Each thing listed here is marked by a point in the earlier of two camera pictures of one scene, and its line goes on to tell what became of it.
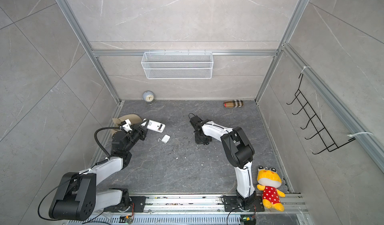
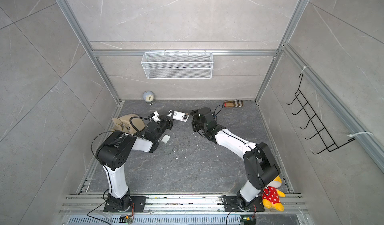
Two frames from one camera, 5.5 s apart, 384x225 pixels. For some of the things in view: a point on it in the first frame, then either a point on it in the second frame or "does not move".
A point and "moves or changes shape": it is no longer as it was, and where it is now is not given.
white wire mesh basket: [177, 65] does not move
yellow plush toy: [269, 181] does not move
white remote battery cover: [165, 138] does not move
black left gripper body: [135, 135] -> [163, 125]
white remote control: [154, 125] moves or changes shape
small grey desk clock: [148, 96] does not move
